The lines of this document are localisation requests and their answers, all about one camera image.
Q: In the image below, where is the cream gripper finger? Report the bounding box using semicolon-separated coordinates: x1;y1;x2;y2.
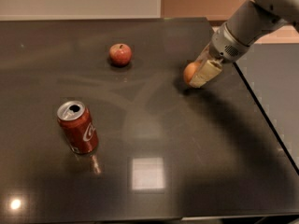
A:
189;59;222;88
196;44;212;63

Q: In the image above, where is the red apple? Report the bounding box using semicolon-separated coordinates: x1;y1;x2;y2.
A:
109;43;133;66

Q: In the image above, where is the orange fruit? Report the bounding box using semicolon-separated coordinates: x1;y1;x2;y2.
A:
183;63;200;85

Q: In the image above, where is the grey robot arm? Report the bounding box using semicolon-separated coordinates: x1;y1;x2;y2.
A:
184;0;299;88

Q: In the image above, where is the red coke can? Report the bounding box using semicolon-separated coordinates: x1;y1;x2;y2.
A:
57;101;98;155

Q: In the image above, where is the grey side table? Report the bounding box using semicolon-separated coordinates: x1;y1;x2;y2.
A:
237;43;299;168

